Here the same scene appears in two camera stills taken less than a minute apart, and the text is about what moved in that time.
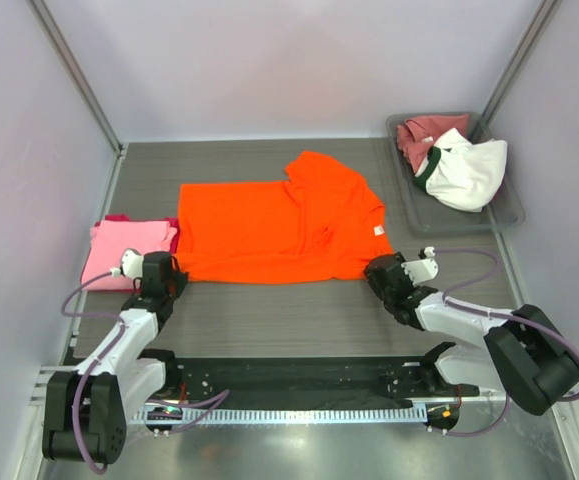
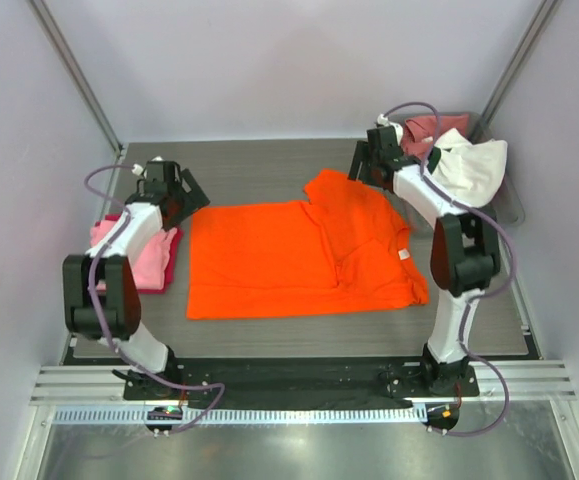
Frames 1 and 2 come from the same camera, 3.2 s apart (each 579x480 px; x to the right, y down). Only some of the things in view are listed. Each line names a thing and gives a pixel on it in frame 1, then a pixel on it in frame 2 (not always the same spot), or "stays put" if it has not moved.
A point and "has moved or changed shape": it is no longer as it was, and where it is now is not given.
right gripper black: (372, 282) to (361, 155)
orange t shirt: (320, 224) has moved or changed shape
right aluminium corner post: (519, 59) stays put
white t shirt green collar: (463, 175) stays put
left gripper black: (180, 281) to (194, 194)
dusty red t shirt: (417, 135) stays put
